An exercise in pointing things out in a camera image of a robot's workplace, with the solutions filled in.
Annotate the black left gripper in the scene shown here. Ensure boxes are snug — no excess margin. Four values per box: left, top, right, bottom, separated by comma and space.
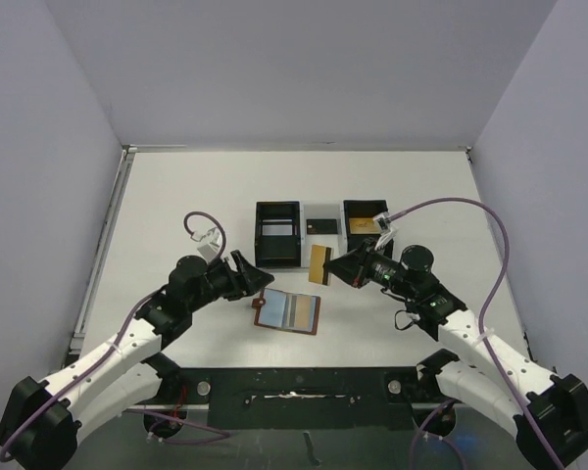
188, 250, 272, 312

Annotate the gold card in holder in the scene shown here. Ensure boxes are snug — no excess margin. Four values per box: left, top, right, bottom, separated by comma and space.
284, 295, 317, 332

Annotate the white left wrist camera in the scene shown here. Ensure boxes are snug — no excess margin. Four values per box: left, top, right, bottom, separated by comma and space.
193, 227, 222, 262

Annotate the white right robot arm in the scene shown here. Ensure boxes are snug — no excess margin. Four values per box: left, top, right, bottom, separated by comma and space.
324, 239, 588, 469

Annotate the black white card sorting tray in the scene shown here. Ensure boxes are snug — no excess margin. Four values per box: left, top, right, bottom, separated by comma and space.
254, 200, 388, 269

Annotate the silver card in tray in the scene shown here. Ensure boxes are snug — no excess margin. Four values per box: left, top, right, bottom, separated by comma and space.
261, 221, 295, 236

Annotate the gold card with stripe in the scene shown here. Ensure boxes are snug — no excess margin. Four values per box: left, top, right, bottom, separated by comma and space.
308, 245, 333, 286

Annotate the gold card in tray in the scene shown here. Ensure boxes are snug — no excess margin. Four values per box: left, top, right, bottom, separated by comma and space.
348, 217, 380, 235

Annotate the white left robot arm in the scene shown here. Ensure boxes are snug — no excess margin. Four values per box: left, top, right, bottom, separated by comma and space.
0, 251, 274, 469

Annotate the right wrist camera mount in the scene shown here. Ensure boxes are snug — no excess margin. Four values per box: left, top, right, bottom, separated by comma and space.
373, 212, 399, 251

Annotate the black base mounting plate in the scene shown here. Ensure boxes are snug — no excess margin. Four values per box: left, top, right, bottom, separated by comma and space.
143, 366, 446, 431

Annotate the black card in tray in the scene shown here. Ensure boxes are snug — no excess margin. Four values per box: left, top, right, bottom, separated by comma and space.
306, 218, 338, 235

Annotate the brown leather card holder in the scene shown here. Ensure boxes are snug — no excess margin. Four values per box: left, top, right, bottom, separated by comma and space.
252, 288, 321, 336

